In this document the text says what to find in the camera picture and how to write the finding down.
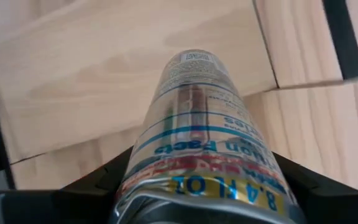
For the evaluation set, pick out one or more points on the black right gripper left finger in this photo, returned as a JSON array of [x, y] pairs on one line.
[[73, 205]]

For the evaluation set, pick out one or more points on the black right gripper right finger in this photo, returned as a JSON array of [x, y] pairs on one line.
[[337, 208]]

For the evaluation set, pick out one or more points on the silver slim can blue tab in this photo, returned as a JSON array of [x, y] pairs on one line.
[[197, 124]]

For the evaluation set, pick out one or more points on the wooden shelf black metal ends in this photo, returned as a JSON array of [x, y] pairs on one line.
[[104, 77]]

